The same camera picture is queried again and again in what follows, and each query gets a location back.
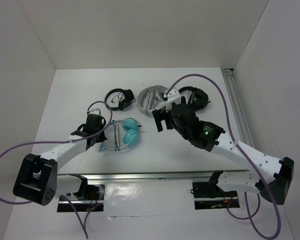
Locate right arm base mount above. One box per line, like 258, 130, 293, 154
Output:
190, 182, 240, 210

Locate thin black audio cable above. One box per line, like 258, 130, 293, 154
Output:
111, 119, 143, 152

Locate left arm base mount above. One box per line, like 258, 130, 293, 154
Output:
65, 183, 105, 212

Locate aluminium table rail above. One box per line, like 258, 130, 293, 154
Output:
57, 170, 237, 183

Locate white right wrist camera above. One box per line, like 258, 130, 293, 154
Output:
163, 87, 182, 112

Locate small black headphones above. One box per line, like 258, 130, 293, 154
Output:
104, 88, 135, 111

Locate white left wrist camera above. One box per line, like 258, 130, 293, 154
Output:
86, 107, 102, 116

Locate white grey gaming headset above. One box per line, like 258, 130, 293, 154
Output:
136, 84, 168, 117

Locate teal cat-ear headphones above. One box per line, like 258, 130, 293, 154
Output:
99, 118, 142, 152

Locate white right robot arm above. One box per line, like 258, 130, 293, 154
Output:
152, 97, 295, 205

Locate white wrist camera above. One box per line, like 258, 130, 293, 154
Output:
163, 87, 182, 112
86, 107, 102, 116

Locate aluminium corner frame post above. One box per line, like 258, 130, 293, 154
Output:
221, 68, 256, 148

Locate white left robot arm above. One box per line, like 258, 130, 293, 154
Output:
12, 113, 107, 206

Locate large black headset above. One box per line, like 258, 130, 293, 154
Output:
178, 86, 210, 111

